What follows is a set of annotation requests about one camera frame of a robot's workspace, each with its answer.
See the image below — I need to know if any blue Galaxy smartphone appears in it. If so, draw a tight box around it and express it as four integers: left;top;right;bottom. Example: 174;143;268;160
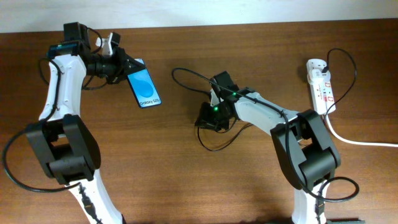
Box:
127;68;162;109

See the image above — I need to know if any black charger cable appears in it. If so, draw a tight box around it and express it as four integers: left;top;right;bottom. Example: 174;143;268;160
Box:
196;48;358;152

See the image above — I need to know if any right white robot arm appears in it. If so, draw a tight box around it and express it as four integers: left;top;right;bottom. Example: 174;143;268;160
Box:
195;72;341;223

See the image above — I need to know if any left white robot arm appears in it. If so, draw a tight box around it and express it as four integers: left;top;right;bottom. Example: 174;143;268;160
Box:
26;22;145;223

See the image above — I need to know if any white power strip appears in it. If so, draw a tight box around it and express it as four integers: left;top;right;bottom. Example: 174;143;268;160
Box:
306;58;336;115

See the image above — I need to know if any white power cord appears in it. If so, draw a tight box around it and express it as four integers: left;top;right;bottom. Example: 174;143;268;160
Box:
324;112;398;148

